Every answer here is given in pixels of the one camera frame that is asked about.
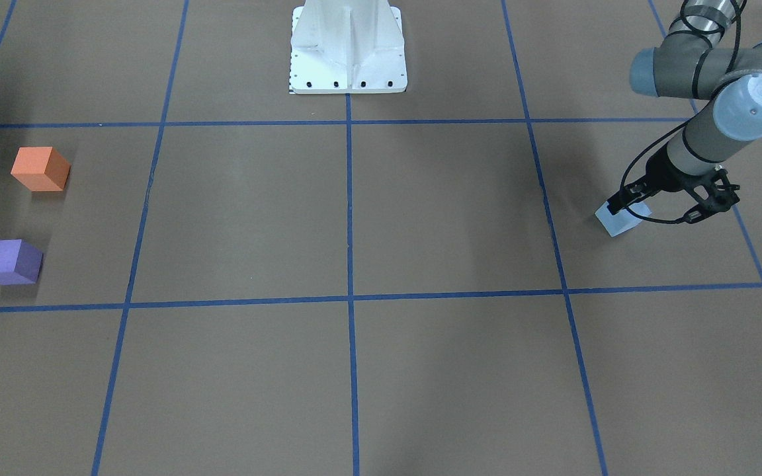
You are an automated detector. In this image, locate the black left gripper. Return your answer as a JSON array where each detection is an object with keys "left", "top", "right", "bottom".
[{"left": 606, "top": 149, "right": 740, "bottom": 218}]

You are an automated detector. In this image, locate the light blue foam block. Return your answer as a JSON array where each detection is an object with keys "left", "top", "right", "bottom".
[{"left": 595, "top": 202, "right": 652, "bottom": 237}]

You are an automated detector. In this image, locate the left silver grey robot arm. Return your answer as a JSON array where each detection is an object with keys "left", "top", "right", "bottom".
[{"left": 606, "top": 1, "right": 762, "bottom": 223}]

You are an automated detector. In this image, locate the orange foam block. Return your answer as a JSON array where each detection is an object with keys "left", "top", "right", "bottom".
[{"left": 10, "top": 147, "right": 71, "bottom": 192}]

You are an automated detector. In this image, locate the purple foam block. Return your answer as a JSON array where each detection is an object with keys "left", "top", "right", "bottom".
[{"left": 0, "top": 240, "right": 44, "bottom": 286}]

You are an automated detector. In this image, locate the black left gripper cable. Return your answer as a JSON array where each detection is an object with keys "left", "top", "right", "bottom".
[{"left": 619, "top": 0, "right": 742, "bottom": 225}]

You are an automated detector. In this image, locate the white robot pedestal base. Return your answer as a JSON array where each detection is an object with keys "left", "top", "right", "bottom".
[{"left": 288, "top": 1, "right": 408, "bottom": 95}]

